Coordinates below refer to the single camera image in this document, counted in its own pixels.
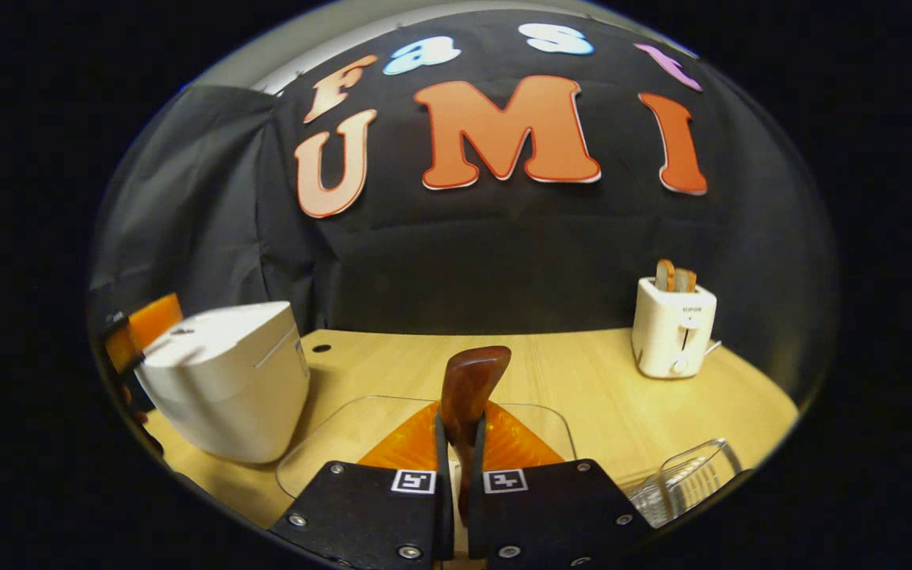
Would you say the white rice cooker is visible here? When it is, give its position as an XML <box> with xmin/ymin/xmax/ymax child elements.
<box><xmin>136</xmin><ymin>301</ymin><xmax>311</xmax><ymax>465</ymax></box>

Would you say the clear plastic rice container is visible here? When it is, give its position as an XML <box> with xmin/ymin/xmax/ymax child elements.
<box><xmin>275</xmin><ymin>395</ymin><xmax>577</xmax><ymax>501</ymax></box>

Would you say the transparent chopstick holder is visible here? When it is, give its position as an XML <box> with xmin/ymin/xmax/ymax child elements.
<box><xmin>628</xmin><ymin>438</ymin><xmax>743</xmax><ymax>529</ymax></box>

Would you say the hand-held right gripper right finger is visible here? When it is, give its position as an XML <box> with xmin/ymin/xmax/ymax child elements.
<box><xmin>468</xmin><ymin>400</ymin><xmax>652</xmax><ymax>570</ymax></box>

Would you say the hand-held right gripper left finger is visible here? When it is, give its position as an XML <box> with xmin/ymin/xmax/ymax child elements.
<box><xmin>270</xmin><ymin>400</ymin><xmax>455</xmax><ymax>570</ymax></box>

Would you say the black backdrop cloth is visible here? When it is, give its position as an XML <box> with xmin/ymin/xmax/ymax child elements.
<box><xmin>88</xmin><ymin>8</ymin><xmax>841</xmax><ymax>412</ymax></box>

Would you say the white toaster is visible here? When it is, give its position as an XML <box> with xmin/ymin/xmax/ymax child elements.
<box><xmin>631</xmin><ymin>276</ymin><xmax>719</xmax><ymax>380</ymax></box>

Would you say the brown wooden spoon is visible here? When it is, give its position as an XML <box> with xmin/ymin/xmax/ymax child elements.
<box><xmin>439</xmin><ymin>345</ymin><xmax>513</xmax><ymax>525</ymax></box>

